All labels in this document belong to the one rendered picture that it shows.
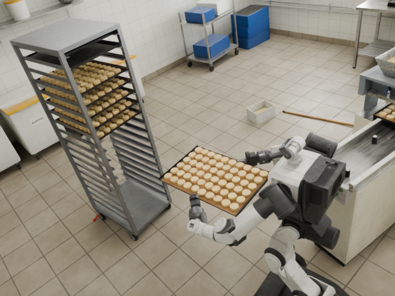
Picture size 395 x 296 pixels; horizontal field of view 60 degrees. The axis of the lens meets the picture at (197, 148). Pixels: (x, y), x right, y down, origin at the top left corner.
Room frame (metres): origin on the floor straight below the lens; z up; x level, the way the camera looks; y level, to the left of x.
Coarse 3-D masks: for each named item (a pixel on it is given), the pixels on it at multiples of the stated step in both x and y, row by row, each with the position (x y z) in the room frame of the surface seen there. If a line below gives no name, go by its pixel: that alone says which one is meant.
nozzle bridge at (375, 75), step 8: (368, 72) 2.17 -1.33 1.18; (376, 72) 2.15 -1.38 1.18; (360, 80) 2.16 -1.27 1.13; (368, 80) 2.14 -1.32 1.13; (376, 80) 2.05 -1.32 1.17; (384, 80) 2.01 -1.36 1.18; (392, 80) 1.99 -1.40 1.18; (360, 88) 2.15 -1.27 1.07; (368, 88) 2.14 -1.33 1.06; (376, 88) 2.12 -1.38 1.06; (384, 88) 2.07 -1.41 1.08; (392, 88) 2.02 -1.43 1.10; (368, 96) 2.19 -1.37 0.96; (376, 96) 2.07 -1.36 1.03; (384, 96) 2.02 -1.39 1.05; (392, 96) 2.00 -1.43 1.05; (368, 104) 2.18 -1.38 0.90; (376, 104) 2.23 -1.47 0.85
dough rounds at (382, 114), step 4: (392, 104) 2.11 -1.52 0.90; (388, 108) 2.06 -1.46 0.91; (392, 108) 2.03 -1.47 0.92; (380, 112) 2.01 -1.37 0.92; (384, 112) 2.00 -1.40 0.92; (388, 112) 2.00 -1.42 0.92; (392, 112) 1.98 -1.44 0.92; (380, 116) 1.98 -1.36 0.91; (384, 116) 1.97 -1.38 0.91; (388, 116) 1.94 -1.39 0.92; (392, 116) 1.93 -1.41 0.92; (392, 120) 1.91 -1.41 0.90
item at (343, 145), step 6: (378, 120) 1.95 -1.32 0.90; (384, 120) 1.97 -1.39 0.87; (366, 126) 1.91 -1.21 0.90; (372, 126) 1.91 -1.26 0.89; (378, 126) 1.94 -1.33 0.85; (360, 132) 1.86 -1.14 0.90; (366, 132) 1.88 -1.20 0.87; (348, 138) 1.82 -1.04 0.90; (354, 138) 1.82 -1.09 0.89; (360, 138) 1.85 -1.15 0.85; (342, 144) 1.77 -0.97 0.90; (348, 144) 1.79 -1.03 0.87; (336, 150) 1.74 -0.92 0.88; (342, 150) 1.76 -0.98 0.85
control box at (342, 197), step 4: (344, 184) 1.46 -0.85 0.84; (344, 188) 1.43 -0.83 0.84; (348, 188) 1.43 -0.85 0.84; (340, 192) 1.45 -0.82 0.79; (344, 192) 1.42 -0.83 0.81; (348, 192) 1.42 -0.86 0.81; (336, 196) 1.47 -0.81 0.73; (340, 196) 1.45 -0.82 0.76; (344, 196) 1.42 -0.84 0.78; (348, 196) 1.43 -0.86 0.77; (340, 200) 1.44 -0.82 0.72; (344, 200) 1.42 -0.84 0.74; (344, 204) 1.42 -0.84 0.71
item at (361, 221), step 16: (384, 128) 1.92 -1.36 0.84; (352, 144) 1.81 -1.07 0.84; (368, 144) 1.78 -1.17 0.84; (384, 144) 1.75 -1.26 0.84; (352, 160) 1.66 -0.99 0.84; (368, 160) 1.63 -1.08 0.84; (352, 176) 1.51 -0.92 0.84; (384, 176) 1.51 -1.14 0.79; (368, 192) 1.44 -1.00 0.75; (384, 192) 1.53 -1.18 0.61; (336, 208) 1.49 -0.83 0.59; (352, 208) 1.40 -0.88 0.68; (368, 208) 1.46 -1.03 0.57; (384, 208) 1.55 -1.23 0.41; (336, 224) 1.48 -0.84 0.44; (352, 224) 1.39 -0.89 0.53; (368, 224) 1.47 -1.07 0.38; (384, 224) 1.58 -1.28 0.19; (352, 240) 1.40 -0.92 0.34; (368, 240) 1.49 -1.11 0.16; (336, 256) 1.46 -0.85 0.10; (352, 256) 1.42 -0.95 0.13
